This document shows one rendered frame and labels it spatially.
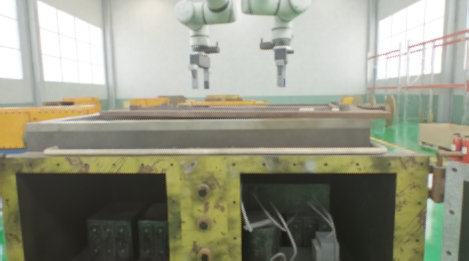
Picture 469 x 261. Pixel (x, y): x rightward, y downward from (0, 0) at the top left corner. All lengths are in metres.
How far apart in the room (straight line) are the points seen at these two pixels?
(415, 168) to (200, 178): 0.70
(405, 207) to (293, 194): 0.43
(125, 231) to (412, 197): 1.13
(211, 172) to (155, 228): 0.49
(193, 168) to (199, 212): 0.16
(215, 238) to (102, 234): 0.60
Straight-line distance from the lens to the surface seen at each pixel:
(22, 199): 1.19
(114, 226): 1.29
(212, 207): 0.87
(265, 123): 0.85
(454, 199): 0.99
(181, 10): 1.01
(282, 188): 1.15
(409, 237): 1.05
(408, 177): 0.97
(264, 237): 1.00
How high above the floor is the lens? 1.44
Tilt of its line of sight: 5 degrees down
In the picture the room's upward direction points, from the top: 1 degrees counter-clockwise
